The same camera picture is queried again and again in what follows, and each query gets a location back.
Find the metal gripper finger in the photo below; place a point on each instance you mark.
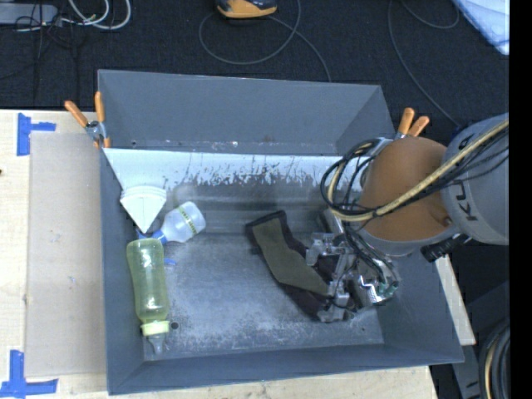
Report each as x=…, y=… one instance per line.
x=336, y=308
x=316, y=248

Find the olive and dark cloth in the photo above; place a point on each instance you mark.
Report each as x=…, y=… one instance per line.
x=287, y=260

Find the grey metal bin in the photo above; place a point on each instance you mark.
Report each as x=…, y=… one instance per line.
x=232, y=297

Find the clear plastic bottle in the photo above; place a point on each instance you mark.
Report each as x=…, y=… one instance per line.
x=183, y=223

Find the yellow-green baby bottle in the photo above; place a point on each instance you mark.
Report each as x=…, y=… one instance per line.
x=147, y=281

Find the white paper cone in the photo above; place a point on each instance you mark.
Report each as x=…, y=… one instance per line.
x=142, y=206

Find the pale flat board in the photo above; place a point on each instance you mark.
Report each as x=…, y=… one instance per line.
x=62, y=256

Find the black cylinder on white bracket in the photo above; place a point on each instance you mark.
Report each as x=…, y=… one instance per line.
x=442, y=247

